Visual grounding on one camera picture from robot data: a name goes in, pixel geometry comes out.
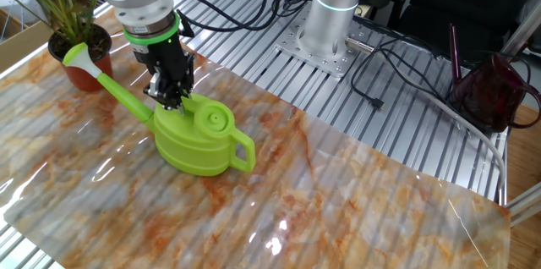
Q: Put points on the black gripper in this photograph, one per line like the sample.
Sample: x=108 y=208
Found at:
x=169 y=59

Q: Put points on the green plastic watering can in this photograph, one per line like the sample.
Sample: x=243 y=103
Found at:
x=190 y=142

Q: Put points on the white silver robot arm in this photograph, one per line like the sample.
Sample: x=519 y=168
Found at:
x=334 y=23

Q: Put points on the green plant in terracotta pot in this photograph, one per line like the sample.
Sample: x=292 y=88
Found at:
x=84 y=78

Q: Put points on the brown cardboard box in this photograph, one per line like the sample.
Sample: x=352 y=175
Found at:
x=25 y=42

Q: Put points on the orange marble pattern mat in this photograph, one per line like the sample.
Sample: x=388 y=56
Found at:
x=296 y=201

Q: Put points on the dark red transparent watering can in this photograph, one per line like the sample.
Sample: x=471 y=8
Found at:
x=486 y=95

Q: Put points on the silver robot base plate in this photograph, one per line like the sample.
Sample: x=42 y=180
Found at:
x=321 y=64

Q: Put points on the aluminium frame post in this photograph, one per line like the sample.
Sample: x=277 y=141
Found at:
x=522 y=32
x=524 y=205

